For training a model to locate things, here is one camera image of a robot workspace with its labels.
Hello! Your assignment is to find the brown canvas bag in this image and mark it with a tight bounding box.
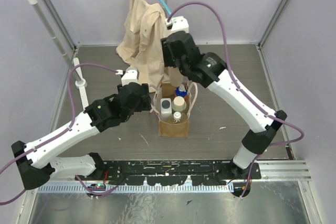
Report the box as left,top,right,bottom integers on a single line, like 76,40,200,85
151,81,198,137

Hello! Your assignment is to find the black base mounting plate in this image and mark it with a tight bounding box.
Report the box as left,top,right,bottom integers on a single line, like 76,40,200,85
80,160,261,186

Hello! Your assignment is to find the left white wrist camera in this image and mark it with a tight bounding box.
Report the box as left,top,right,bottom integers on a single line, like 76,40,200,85
116,68,139,86

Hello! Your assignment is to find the beige shirt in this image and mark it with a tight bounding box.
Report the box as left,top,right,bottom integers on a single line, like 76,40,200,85
116,0,170,92

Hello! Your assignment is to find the white clothes rack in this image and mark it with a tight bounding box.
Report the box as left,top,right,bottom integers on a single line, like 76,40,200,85
19,0,170,111

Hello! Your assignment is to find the clear bottle white cap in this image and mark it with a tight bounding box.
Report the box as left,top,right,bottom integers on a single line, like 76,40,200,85
167,111,188,124

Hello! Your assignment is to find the aluminium front rail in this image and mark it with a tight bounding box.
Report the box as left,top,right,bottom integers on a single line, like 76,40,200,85
22,153,311,195

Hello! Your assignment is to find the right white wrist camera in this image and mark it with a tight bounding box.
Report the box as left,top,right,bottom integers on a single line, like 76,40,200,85
165,16,189,35

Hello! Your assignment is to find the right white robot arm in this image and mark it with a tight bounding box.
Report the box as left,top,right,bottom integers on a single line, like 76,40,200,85
161,31,287,179

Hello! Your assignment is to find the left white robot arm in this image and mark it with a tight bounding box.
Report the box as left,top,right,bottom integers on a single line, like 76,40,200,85
12,82,151,190

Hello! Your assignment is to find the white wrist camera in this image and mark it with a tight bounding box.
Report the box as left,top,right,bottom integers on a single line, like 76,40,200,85
165,16,189,35
116,68,139,86

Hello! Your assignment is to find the green bottle beige cap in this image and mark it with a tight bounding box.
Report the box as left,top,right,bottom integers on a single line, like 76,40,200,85
172,96,187,113

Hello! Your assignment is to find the beige pink bottle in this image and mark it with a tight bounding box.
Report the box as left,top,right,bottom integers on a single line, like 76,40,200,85
168,67,183,87

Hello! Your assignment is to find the blue cap bottle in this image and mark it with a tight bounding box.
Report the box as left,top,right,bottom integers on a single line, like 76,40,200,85
175,84,188,102

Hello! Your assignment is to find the white bottle black cap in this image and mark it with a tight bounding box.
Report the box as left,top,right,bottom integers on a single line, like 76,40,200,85
160,98,172,122

